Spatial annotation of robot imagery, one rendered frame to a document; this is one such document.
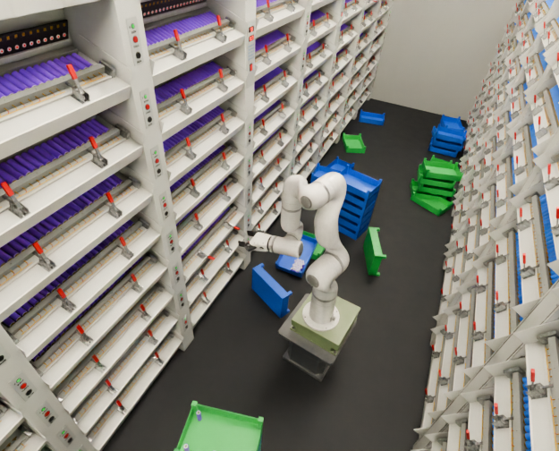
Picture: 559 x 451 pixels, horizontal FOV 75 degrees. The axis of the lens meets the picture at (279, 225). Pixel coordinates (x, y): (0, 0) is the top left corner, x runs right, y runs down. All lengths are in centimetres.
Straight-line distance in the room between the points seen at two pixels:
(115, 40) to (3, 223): 57
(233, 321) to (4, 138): 168
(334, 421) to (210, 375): 69
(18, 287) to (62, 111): 49
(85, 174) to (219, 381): 136
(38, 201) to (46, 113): 23
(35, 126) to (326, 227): 102
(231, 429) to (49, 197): 113
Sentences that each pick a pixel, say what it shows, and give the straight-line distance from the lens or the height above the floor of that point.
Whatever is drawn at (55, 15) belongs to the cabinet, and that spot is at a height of 168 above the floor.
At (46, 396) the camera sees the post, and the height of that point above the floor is 70.
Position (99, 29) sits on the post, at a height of 166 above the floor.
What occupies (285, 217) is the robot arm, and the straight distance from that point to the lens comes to 163.
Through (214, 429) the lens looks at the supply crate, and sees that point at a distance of 173.
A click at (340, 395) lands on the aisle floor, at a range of 219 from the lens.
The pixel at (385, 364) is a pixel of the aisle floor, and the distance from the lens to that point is 234.
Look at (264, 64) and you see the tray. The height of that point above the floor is 132.
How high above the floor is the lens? 195
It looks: 41 degrees down
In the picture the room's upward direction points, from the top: 5 degrees clockwise
